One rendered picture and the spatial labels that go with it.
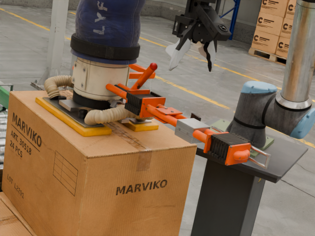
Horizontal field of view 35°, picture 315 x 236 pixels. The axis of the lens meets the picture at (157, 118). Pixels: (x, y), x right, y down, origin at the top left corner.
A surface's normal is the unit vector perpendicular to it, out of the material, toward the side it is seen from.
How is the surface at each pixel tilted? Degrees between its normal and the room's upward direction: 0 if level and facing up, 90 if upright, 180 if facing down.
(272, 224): 0
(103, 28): 79
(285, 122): 105
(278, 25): 91
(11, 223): 0
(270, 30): 94
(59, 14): 90
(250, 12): 90
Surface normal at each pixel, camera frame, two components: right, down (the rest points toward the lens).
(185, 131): -0.77, 0.06
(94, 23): -0.26, 0.07
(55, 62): 0.62, 0.34
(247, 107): -0.63, 0.17
